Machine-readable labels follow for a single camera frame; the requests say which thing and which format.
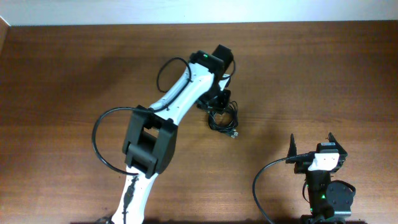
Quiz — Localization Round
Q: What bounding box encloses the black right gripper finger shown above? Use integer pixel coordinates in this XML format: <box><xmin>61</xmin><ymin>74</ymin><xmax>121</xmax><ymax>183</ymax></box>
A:
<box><xmin>328</xmin><ymin>133</ymin><xmax>341</xmax><ymax>148</ymax></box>
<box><xmin>285</xmin><ymin>133</ymin><xmax>297</xmax><ymax>164</ymax></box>

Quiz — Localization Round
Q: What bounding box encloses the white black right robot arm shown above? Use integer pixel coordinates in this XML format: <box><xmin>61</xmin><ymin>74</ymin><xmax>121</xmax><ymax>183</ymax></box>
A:
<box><xmin>287</xmin><ymin>133</ymin><xmax>356</xmax><ymax>223</ymax></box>

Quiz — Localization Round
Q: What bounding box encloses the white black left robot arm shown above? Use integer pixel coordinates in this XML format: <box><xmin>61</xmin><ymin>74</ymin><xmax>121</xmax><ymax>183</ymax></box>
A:
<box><xmin>109</xmin><ymin>45</ymin><xmax>234</xmax><ymax>223</ymax></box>

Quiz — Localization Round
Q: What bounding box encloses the black cable bundle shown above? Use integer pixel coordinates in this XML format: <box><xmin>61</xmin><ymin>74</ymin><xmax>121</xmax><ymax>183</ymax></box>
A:
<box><xmin>206</xmin><ymin>100</ymin><xmax>240</xmax><ymax>139</ymax></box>

